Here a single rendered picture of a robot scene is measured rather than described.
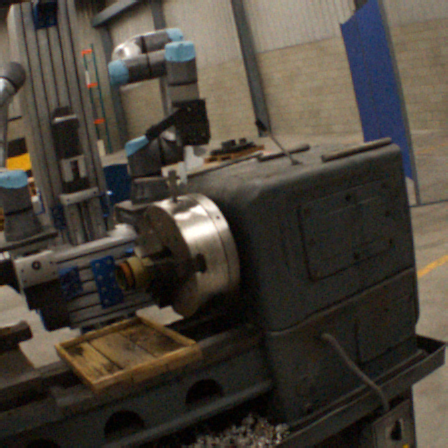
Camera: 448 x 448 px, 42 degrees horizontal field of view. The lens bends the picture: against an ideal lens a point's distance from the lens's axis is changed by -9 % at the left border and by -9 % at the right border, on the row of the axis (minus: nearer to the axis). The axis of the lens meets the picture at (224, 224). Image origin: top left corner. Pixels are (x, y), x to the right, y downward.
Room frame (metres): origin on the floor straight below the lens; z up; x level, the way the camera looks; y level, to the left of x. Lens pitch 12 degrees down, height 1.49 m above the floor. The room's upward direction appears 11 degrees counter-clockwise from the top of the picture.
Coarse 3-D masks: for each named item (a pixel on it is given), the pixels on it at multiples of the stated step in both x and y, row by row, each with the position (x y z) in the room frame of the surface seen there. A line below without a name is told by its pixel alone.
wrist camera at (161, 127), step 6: (180, 108) 1.61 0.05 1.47; (174, 114) 1.58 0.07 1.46; (180, 114) 1.58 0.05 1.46; (162, 120) 1.61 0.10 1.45; (168, 120) 1.59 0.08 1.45; (174, 120) 1.59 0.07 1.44; (150, 126) 1.62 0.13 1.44; (156, 126) 1.60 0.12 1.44; (162, 126) 1.59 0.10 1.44; (168, 126) 1.59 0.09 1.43; (150, 132) 1.60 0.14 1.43; (156, 132) 1.60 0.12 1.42; (162, 132) 1.60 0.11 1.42; (150, 138) 1.60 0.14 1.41; (156, 138) 1.62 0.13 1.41
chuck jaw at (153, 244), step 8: (136, 224) 1.68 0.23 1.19; (144, 224) 1.68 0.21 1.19; (152, 224) 1.68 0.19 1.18; (136, 232) 1.69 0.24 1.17; (144, 232) 1.66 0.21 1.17; (152, 232) 1.67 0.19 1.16; (136, 240) 1.65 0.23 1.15; (144, 240) 1.65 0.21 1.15; (152, 240) 1.65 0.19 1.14; (136, 248) 1.62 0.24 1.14; (144, 248) 1.63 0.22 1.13; (152, 248) 1.64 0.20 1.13; (160, 248) 1.64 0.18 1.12; (144, 256) 1.62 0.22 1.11; (152, 256) 1.65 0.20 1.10
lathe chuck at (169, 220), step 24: (144, 216) 1.74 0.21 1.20; (168, 216) 1.58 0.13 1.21; (192, 216) 1.58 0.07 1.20; (168, 240) 1.62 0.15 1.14; (192, 240) 1.53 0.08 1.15; (216, 240) 1.55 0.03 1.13; (216, 264) 1.53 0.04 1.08; (192, 288) 1.54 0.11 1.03; (216, 288) 1.54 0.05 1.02; (192, 312) 1.57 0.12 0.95
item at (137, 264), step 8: (136, 256) 1.60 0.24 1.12; (120, 264) 1.57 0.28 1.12; (128, 264) 1.57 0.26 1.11; (136, 264) 1.57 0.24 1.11; (144, 264) 1.57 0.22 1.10; (120, 272) 1.56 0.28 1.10; (128, 272) 1.55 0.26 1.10; (136, 272) 1.56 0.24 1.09; (144, 272) 1.56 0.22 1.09; (120, 280) 1.60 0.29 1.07; (128, 280) 1.55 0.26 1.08; (136, 280) 1.55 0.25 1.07; (144, 280) 1.56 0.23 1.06; (128, 288) 1.55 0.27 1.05; (136, 288) 1.56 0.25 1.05; (144, 288) 1.59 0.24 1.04
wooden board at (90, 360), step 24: (96, 336) 1.69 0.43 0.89; (120, 336) 1.67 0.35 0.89; (144, 336) 1.64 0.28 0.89; (168, 336) 1.60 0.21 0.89; (72, 360) 1.49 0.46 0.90; (96, 360) 1.51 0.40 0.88; (120, 360) 1.49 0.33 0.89; (144, 360) 1.46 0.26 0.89; (168, 360) 1.42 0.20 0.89; (192, 360) 1.45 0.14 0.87; (96, 384) 1.33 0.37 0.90; (120, 384) 1.36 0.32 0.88
